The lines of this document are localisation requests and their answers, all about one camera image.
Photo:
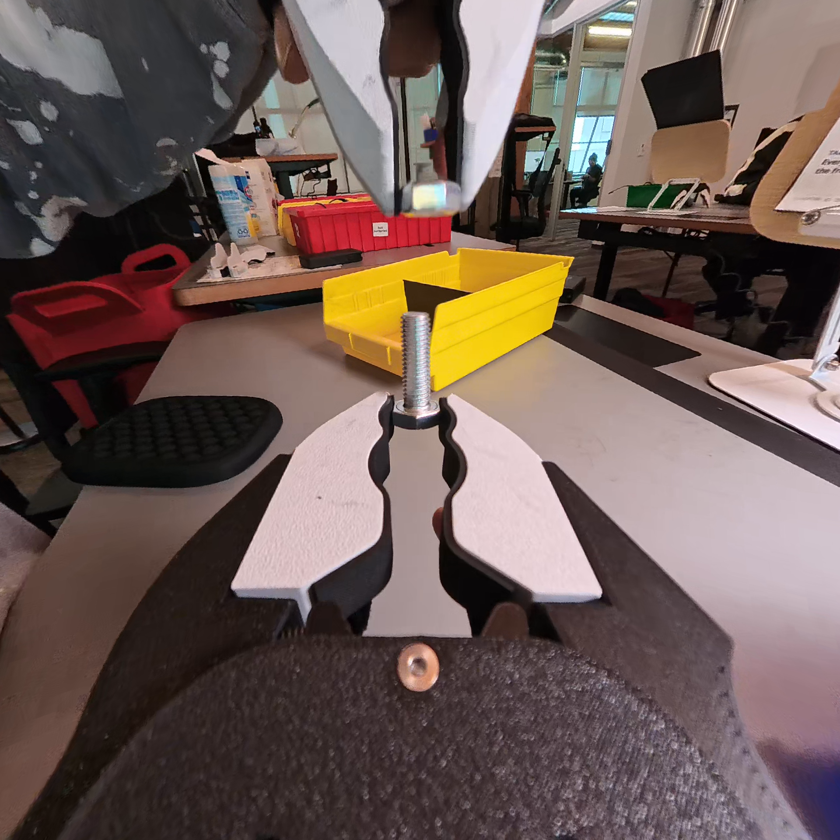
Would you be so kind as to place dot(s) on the white stand base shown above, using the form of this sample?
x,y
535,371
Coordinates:
x,y
761,394

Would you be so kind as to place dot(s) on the red storage tub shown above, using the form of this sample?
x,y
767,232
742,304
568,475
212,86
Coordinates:
x,y
341,229

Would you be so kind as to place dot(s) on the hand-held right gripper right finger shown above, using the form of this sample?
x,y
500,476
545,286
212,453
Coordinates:
x,y
518,518

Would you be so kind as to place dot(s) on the black cube device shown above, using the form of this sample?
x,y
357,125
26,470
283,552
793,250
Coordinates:
x,y
574,289

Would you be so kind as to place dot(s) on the white clip rack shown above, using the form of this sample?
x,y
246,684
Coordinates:
x,y
229,262

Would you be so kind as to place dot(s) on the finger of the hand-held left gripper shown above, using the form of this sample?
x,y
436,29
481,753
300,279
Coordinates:
x,y
348,79
499,79

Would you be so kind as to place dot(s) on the black panel wooden stand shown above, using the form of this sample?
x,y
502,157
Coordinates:
x,y
682,92

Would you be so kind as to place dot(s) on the silver hex bolt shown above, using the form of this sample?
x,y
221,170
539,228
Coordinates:
x,y
415,354

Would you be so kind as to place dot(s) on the person's left forearm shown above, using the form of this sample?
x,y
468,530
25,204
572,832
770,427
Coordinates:
x,y
98,131

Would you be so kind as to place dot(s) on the white wipes canister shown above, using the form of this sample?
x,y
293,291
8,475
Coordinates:
x,y
231,203

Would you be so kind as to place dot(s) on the person's left hand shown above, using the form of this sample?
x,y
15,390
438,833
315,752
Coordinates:
x,y
410,39

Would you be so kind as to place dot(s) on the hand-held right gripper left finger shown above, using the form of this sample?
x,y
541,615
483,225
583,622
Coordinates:
x,y
321,512

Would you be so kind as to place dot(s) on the black bin divider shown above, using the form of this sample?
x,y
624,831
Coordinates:
x,y
433,295

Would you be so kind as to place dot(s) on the wooden side table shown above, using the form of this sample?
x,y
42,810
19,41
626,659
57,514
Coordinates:
x,y
262,282

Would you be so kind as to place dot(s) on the black office chair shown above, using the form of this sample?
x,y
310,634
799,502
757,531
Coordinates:
x,y
525,216

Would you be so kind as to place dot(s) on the black flat box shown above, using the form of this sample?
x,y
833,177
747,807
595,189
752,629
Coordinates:
x,y
331,258

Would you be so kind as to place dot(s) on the yellow storage bin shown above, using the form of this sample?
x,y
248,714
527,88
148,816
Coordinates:
x,y
499,315

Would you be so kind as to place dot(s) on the red bag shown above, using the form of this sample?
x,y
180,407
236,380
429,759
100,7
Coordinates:
x,y
79,328
669,312

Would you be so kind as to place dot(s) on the person's right hand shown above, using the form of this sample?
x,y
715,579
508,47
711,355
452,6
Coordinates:
x,y
439,523

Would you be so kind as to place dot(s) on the office desk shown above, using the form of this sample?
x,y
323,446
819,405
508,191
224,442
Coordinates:
x,y
656,220

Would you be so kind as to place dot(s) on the beige panel stand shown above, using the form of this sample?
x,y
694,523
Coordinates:
x,y
774,216

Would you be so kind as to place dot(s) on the silver hex nut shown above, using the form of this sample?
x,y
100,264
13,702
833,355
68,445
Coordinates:
x,y
430,198

